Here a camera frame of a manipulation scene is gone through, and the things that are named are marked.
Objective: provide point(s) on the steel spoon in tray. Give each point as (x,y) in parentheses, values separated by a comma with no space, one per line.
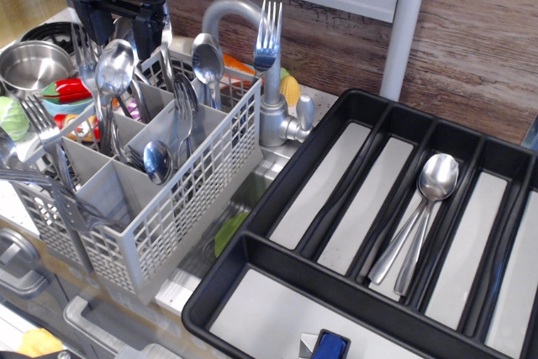
(410,263)
(438,178)

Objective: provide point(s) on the yellow toy corn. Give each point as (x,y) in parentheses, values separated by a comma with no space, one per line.
(290,89)

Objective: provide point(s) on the big steel spoon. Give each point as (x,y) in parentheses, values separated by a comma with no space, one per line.
(123,30)
(114,73)

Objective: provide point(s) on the orange toy carrot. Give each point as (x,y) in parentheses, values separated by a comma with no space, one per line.
(231,62)

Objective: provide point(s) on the small steel spoon basket front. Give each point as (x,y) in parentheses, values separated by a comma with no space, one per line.
(157,162)

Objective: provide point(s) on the green toy item in sink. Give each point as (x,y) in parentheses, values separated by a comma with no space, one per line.
(227,231)

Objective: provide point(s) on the steel pot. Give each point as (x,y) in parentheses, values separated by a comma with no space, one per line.
(30,66)

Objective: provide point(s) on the black stove burner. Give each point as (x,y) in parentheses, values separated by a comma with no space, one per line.
(57,33)

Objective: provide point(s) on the steel spoon basket back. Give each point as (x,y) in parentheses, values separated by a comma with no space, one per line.
(208,67)

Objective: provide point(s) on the grey toy faucet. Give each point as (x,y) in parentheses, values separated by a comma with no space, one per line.
(277,126)

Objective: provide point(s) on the green toy cabbage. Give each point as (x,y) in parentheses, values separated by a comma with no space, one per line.
(13,118)

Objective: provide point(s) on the blue clip object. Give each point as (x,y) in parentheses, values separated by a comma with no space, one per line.
(324,345)

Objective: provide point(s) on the red toy pepper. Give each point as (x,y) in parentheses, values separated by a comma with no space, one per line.
(66,91)

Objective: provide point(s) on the black cutlery tray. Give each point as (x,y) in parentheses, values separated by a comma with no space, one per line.
(300,262)

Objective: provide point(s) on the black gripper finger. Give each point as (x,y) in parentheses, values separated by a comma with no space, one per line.
(97,22)
(147,28)

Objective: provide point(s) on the light blue toy bowl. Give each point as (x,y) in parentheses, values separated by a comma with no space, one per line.
(66,108)

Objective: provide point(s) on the steel fork at faucet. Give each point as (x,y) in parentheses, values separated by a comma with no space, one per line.
(268,40)

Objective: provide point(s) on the steel cutlery lower left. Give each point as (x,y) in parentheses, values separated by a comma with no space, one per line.
(75,213)

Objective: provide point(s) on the steel fork far left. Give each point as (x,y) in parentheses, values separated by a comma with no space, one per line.
(43,123)

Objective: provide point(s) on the grey plastic cutlery basket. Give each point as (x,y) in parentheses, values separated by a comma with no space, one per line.
(152,227)

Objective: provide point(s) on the steel fork basket middle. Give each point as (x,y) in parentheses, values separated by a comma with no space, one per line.
(187,108)

